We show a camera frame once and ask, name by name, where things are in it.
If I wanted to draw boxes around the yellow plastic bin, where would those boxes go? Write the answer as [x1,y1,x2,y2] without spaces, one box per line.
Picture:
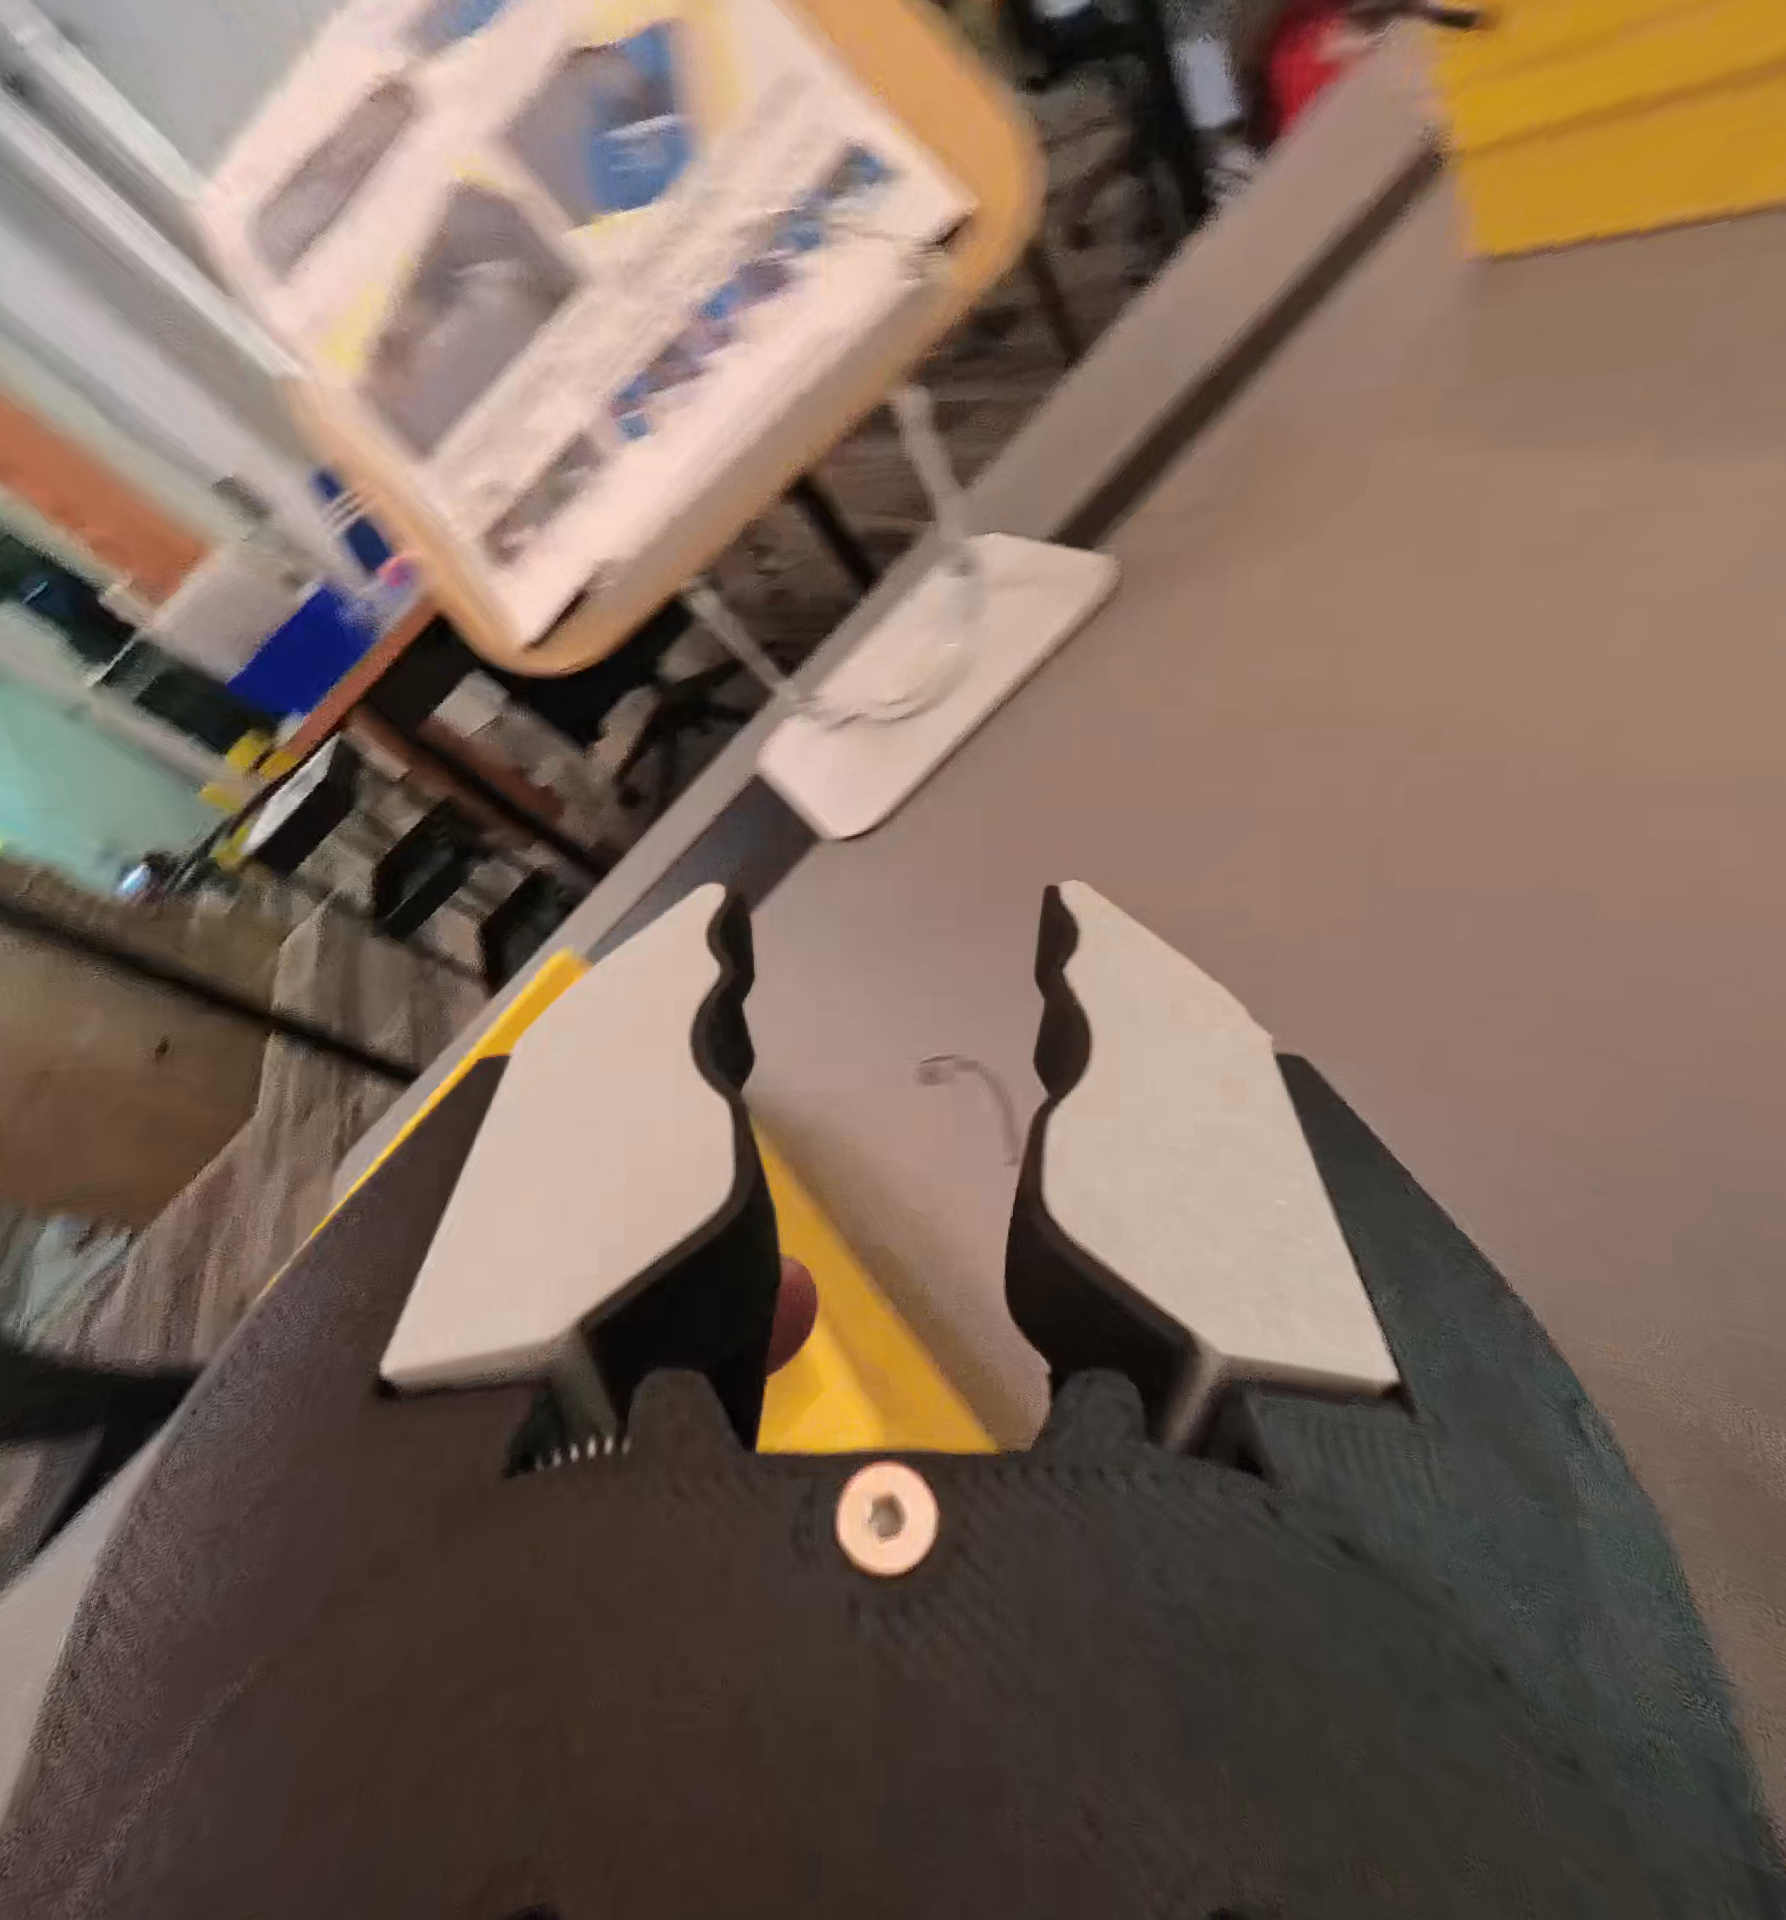
[310,944,1002,1455]
[1433,0,1786,261]

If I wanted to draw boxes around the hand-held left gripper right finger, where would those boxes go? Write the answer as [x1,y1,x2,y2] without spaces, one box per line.
[1004,879,1405,1455]

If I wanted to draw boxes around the blue plastic bin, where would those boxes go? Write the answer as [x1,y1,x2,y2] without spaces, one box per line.
[225,577,389,723]

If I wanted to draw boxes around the red container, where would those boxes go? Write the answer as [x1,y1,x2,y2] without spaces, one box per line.
[1251,0,1379,140]

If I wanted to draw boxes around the wooden ceiling beam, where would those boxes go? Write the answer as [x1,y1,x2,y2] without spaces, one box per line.
[0,342,217,605]

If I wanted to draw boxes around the printed instruction board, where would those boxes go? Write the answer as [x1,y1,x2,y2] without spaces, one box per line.
[200,0,1048,680]

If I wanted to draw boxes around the brown wooden cabinet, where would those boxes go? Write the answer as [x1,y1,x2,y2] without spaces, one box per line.
[0,917,267,1221]

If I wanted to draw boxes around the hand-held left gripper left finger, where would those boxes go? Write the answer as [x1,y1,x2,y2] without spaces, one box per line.
[379,884,784,1449]

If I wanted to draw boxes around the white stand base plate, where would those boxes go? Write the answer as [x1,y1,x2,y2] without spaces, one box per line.
[755,533,1124,847]

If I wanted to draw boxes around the black office chair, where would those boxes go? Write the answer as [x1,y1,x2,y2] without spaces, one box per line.
[0,1320,213,1518]

